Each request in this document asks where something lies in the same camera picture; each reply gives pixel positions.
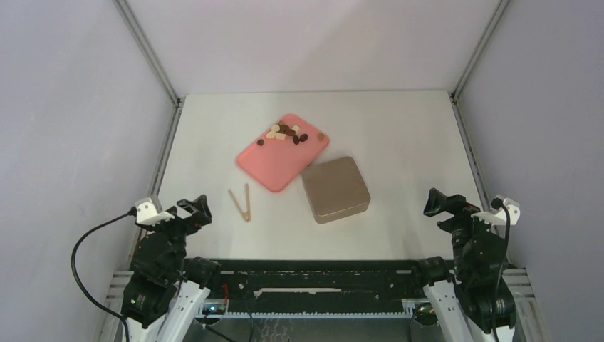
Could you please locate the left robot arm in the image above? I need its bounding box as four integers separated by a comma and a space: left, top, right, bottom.
120, 195, 223, 341

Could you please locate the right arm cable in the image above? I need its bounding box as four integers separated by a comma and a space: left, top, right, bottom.
488, 198, 513, 342

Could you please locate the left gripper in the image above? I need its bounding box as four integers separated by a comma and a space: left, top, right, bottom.
137, 193, 212, 276

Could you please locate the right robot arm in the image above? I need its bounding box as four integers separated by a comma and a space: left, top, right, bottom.
411, 188, 521, 341

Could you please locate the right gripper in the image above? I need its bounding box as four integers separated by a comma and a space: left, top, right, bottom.
424, 186, 502, 276

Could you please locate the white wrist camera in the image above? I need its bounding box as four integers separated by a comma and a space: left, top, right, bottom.
135, 195, 175, 226
471, 195, 521, 227

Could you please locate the brown box lid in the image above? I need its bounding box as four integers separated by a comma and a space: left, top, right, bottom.
301, 156, 371, 224

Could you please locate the pink plastic tray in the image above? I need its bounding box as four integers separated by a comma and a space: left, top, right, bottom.
236, 113, 330, 193

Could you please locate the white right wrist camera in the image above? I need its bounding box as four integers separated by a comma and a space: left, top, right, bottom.
471, 195, 521, 227

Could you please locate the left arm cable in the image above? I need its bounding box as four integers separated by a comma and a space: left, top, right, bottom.
71, 212, 137, 342

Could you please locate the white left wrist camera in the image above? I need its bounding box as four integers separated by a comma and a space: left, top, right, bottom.
135, 195, 175, 226

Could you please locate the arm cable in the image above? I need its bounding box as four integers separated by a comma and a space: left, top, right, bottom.
488, 198, 513, 342
71, 212, 137, 342

